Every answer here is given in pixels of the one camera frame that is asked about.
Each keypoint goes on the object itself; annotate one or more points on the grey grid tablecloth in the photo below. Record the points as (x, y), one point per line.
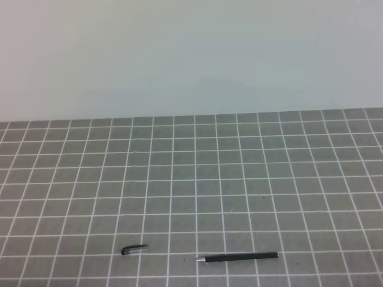
(304, 184)

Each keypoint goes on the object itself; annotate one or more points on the black pen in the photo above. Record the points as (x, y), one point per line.
(237, 257)

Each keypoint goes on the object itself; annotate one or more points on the clear pen cap black clip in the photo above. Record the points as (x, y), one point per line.
(133, 249)

